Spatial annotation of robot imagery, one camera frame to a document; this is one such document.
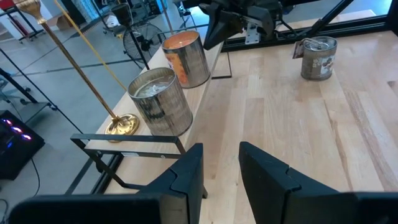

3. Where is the wooden shelf with black frame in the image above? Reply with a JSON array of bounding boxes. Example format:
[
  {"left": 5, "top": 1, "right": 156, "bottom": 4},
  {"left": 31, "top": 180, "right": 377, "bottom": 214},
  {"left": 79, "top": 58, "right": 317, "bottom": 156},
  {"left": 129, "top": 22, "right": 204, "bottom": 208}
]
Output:
[{"left": 70, "top": 40, "right": 233, "bottom": 200}]

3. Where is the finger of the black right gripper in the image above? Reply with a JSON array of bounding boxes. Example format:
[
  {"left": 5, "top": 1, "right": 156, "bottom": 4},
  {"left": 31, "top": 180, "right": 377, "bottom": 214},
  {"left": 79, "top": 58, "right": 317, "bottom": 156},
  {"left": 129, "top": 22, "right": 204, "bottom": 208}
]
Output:
[
  {"left": 246, "top": 6, "right": 275, "bottom": 32},
  {"left": 202, "top": 8, "right": 247, "bottom": 51}
]

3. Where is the glass jar candle with tag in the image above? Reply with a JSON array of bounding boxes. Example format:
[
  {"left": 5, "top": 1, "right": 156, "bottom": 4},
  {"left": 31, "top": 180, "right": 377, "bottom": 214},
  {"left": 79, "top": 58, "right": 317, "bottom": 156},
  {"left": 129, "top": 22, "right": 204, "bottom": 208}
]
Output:
[{"left": 292, "top": 35, "right": 338, "bottom": 82}]

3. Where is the silver metal bracket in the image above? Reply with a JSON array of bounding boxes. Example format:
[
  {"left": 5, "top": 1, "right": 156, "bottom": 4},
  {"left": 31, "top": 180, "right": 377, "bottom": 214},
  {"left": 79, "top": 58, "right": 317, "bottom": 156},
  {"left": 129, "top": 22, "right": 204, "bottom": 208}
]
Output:
[{"left": 244, "top": 22, "right": 261, "bottom": 45}]

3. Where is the cardboard box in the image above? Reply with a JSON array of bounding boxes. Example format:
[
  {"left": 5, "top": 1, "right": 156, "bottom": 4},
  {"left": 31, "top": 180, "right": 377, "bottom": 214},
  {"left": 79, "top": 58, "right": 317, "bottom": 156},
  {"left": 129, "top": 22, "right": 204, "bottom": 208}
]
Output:
[{"left": 47, "top": 13, "right": 75, "bottom": 31}]

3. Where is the yellow hanging cable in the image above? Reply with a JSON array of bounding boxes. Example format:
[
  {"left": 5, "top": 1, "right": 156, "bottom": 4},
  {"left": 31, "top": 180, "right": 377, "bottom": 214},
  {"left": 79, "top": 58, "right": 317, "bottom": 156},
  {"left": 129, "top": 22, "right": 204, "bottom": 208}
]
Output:
[{"left": 53, "top": 0, "right": 127, "bottom": 91}]

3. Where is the black computer with coloured lights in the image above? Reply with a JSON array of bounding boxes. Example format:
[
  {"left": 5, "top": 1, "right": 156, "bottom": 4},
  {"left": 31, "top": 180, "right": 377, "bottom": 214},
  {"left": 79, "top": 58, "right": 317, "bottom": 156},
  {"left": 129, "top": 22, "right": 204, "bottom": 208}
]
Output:
[{"left": 0, "top": 110, "right": 46, "bottom": 181}]

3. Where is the black floor fan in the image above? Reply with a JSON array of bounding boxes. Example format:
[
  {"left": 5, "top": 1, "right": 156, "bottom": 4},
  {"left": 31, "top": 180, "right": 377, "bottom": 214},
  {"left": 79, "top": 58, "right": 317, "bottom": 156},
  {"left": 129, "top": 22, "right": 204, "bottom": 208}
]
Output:
[{"left": 123, "top": 22, "right": 167, "bottom": 70}]

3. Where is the orange candle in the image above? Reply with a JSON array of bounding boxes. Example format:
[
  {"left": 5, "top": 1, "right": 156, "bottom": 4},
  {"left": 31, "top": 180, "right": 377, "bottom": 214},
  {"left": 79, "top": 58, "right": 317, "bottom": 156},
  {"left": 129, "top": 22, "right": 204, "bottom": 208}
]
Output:
[{"left": 161, "top": 30, "right": 211, "bottom": 90}]

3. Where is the white candle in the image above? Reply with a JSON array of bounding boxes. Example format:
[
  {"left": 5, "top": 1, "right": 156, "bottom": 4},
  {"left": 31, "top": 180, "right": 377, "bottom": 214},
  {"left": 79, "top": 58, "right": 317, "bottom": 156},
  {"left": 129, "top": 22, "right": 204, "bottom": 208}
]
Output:
[{"left": 127, "top": 67, "right": 194, "bottom": 137}]

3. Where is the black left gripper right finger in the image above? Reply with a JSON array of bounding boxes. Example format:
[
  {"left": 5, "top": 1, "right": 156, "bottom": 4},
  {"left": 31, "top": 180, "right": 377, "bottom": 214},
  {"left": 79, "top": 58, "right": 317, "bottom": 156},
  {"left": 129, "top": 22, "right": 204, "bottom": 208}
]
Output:
[{"left": 238, "top": 141, "right": 398, "bottom": 224}]

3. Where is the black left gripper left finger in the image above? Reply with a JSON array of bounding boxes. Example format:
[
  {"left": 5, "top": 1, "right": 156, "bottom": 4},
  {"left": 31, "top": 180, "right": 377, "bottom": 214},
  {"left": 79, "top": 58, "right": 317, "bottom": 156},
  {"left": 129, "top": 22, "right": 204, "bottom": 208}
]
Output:
[{"left": 7, "top": 142, "right": 205, "bottom": 224}]

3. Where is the black aluminium rig frame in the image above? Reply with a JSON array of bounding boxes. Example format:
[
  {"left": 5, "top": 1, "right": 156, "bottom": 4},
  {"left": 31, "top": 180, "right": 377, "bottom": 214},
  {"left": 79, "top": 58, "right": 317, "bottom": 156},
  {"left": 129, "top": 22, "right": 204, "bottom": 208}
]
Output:
[{"left": 222, "top": 0, "right": 398, "bottom": 53}]

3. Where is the red topped black stand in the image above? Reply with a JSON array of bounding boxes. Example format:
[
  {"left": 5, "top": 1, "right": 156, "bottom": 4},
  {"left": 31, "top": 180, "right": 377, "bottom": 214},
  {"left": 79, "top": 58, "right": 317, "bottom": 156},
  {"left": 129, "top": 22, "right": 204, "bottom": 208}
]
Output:
[{"left": 0, "top": 0, "right": 45, "bottom": 42}]

